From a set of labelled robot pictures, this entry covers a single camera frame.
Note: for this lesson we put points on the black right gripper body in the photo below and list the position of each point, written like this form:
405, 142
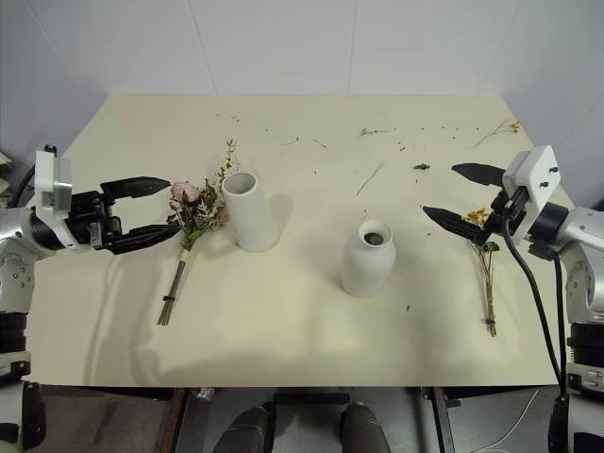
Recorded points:
507, 210

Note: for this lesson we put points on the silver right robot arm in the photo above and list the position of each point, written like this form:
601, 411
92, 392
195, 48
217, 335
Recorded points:
585, 226

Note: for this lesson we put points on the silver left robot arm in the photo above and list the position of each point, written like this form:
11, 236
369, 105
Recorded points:
14, 229

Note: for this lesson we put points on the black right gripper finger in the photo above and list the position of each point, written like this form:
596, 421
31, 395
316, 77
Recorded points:
455, 221
481, 173

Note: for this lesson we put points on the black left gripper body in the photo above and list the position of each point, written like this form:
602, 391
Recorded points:
87, 214

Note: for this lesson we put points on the white bottle-shaped vase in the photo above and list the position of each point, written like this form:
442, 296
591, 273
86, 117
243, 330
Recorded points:
365, 264

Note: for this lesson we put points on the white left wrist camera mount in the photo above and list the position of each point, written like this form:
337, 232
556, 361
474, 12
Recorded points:
49, 181

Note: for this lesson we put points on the yellow dried flower bouquet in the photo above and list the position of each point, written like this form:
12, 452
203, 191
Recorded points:
487, 278

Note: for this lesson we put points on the pink rose dried bouquet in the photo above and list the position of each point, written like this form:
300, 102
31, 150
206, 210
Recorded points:
191, 217

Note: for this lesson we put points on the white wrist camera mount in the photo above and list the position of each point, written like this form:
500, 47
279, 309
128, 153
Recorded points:
49, 181
533, 177

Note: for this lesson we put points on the bent thin dry twig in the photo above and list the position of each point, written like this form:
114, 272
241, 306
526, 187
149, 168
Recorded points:
317, 141

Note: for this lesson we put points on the thin loose dry stem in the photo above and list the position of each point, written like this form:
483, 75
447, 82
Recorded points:
369, 179

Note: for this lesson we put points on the dark rounded shape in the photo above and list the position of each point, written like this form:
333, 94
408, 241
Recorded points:
364, 429
247, 429

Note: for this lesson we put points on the rusty metal table leg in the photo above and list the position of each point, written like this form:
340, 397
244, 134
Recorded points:
442, 420
171, 420

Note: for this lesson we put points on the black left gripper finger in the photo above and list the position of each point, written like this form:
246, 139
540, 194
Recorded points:
137, 186
141, 236

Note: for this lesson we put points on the white cylinder vase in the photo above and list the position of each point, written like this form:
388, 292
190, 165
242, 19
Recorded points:
250, 212

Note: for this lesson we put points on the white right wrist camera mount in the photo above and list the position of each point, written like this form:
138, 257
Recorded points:
533, 177

